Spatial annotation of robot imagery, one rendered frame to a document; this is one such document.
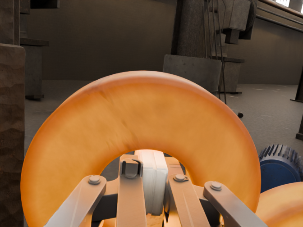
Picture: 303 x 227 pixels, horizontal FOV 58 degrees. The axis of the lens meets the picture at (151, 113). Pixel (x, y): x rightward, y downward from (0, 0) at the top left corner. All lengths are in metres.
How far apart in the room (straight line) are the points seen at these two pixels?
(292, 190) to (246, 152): 0.07
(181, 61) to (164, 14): 6.09
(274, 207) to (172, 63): 2.46
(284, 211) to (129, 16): 7.68
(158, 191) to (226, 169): 0.05
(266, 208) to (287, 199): 0.02
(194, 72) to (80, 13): 4.91
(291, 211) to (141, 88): 0.13
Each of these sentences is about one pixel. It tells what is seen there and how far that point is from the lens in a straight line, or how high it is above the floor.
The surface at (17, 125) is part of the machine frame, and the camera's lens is 0.43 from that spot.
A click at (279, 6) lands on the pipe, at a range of 12.54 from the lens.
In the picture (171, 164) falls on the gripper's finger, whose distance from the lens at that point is 0.18.
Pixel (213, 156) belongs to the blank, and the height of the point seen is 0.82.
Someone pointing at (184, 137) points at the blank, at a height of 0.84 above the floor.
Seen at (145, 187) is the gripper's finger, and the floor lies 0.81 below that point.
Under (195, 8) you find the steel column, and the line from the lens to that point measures 4.25.
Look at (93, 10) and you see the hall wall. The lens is 7.27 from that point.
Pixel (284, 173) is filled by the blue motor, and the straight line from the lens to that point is 1.84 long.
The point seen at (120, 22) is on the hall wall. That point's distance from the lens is 7.65.
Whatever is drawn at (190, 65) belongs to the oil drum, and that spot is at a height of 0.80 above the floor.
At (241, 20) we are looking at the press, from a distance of 8.07.
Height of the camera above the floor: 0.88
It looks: 13 degrees down
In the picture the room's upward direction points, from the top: 6 degrees clockwise
